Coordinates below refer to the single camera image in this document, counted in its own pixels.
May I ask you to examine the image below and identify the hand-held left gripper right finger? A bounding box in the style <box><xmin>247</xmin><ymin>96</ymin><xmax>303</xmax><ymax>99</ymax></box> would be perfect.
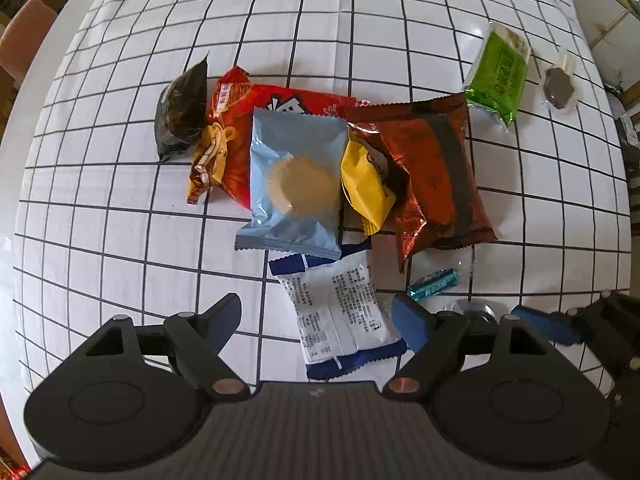
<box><xmin>382</xmin><ymin>292</ymin><xmax>553</xmax><ymax>403</ymax></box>

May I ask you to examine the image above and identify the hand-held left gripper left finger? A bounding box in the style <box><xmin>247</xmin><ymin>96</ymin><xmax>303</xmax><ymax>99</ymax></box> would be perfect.
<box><xmin>85</xmin><ymin>292</ymin><xmax>251</xmax><ymax>403</ymax></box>

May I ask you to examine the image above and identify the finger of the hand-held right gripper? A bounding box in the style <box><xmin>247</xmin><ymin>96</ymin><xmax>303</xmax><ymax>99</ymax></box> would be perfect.
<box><xmin>511</xmin><ymin>291</ymin><xmax>618</xmax><ymax>348</ymax></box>

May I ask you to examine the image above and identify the white and blue snack packet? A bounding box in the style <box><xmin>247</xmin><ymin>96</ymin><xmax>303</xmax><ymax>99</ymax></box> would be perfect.
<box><xmin>268</xmin><ymin>237</ymin><xmax>408</xmax><ymax>380</ymax></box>

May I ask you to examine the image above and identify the red orange snack packet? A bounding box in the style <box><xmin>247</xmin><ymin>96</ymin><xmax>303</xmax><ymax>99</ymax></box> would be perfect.
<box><xmin>186</xmin><ymin>66</ymin><xmax>373</xmax><ymax>211</ymax></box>

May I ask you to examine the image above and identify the green cracker packet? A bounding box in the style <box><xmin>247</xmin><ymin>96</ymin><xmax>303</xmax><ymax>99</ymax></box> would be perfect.
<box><xmin>462</xmin><ymin>21</ymin><xmax>533</xmax><ymax>131</ymax></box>

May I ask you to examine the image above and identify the teal wrapped candy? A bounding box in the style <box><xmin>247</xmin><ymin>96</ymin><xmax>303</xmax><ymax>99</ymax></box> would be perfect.
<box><xmin>406</xmin><ymin>268</ymin><xmax>461</xmax><ymax>302</ymax></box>

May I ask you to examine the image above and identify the clear wrapped candy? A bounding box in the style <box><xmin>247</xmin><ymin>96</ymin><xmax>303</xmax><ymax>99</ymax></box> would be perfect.
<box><xmin>450</xmin><ymin>252</ymin><xmax>498</xmax><ymax>328</ymax></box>

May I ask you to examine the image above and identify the light blue pastry packet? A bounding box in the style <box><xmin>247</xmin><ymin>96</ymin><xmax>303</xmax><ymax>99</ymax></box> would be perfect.
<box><xmin>234</xmin><ymin>107</ymin><xmax>351</xmax><ymax>261</ymax></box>

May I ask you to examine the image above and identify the white black checked tablecloth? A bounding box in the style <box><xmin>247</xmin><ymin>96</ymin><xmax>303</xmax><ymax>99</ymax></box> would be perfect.
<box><xmin>12</xmin><ymin>0</ymin><xmax>633</xmax><ymax>401</ymax></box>

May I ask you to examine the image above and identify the small yellow snack packet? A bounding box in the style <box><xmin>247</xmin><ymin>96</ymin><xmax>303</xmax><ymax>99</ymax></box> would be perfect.
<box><xmin>340</xmin><ymin>127</ymin><xmax>398</xmax><ymax>237</ymax></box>

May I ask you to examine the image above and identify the brown red foil packet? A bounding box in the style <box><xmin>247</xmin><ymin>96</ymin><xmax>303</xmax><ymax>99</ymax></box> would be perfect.
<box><xmin>345</xmin><ymin>92</ymin><xmax>499</xmax><ymax>274</ymax></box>

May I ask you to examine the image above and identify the black snack packet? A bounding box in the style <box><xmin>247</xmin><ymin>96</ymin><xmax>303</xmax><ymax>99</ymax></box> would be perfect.
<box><xmin>155</xmin><ymin>51</ymin><xmax>211</xmax><ymax>162</ymax></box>

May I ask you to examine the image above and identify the clear wrapped dark cookie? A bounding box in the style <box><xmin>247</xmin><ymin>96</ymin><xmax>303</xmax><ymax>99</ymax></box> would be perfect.
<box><xmin>537</xmin><ymin>49</ymin><xmax>581</xmax><ymax>113</ymax></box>

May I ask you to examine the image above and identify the white wooden cabinet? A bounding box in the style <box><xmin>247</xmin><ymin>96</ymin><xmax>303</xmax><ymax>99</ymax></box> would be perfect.
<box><xmin>555</xmin><ymin>0</ymin><xmax>640</xmax><ymax>96</ymax></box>

